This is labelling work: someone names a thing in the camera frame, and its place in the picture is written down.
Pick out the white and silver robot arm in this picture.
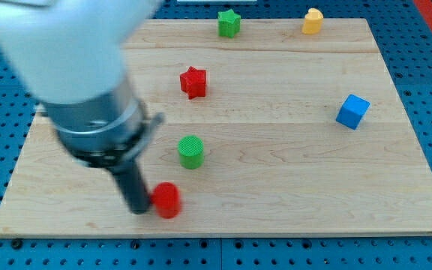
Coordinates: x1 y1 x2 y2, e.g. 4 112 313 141
0 0 164 215

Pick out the blue cube block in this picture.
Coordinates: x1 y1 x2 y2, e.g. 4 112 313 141
335 94 371 130

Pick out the light wooden board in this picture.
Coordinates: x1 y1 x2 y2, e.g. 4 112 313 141
0 19 432 239

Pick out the green star block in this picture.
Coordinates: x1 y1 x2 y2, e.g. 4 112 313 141
217 9 242 38

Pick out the green cylinder block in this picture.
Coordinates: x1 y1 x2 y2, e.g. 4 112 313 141
178 135 204 170

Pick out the yellow heart block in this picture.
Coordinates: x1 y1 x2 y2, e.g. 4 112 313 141
301 7 324 35

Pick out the red star block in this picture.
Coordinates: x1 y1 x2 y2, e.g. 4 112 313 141
179 66 207 100

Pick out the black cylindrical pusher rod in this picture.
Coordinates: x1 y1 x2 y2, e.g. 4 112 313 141
106 160 151 215

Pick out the red cylinder block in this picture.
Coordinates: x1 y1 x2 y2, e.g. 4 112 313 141
151 182 182 219

